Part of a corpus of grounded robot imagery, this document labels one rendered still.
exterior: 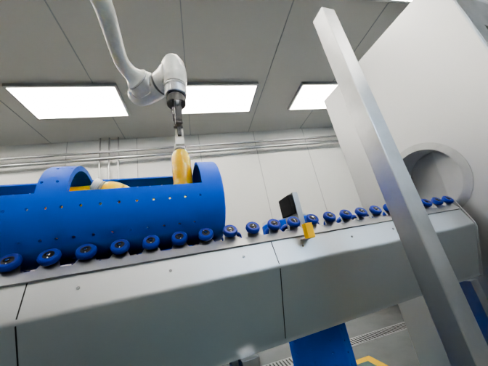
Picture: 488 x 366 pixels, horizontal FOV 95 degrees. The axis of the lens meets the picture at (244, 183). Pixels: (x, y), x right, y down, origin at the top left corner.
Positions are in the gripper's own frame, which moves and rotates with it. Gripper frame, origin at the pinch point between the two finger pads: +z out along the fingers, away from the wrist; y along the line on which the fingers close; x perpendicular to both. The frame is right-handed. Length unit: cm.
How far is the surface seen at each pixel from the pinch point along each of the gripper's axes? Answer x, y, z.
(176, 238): 3.8, -10.7, 38.1
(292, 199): -39.8, -3.6, 27.9
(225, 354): -7, -7, 69
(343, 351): -59, 18, 88
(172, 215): 4.4, -12.0, 31.7
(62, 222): 30.0, -12.7, 31.0
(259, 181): -167, 302, -95
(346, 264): -48, -12, 54
